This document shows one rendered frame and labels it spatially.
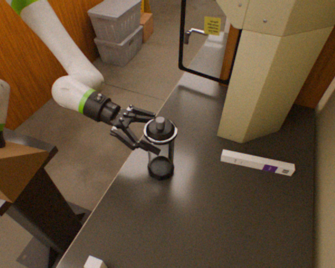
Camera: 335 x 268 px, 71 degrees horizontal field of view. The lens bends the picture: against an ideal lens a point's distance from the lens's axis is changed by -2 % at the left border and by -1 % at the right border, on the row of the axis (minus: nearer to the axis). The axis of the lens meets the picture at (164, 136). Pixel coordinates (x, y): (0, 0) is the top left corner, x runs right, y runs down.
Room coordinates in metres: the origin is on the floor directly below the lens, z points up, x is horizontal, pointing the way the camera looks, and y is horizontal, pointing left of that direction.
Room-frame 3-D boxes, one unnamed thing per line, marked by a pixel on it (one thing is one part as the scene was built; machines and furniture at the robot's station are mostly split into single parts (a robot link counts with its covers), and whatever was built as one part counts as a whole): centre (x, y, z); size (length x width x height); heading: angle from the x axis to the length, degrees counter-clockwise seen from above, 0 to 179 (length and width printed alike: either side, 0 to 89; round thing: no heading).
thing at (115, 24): (3.03, 0.58, 0.49); 0.60 x 0.42 x 0.33; 157
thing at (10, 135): (0.55, 0.67, 0.92); 0.32 x 0.32 x 0.04; 68
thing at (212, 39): (1.07, -0.21, 1.19); 0.30 x 0.01 x 0.40; 59
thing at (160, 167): (0.52, 0.01, 1.06); 0.11 x 0.11 x 0.21
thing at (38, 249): (0.55, 0.67, 0.45); 0.48 x 0.48 x 0.90; 68
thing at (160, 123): (0.52, 0.01, 1.18); 0.09 x 0.09 x 0.07
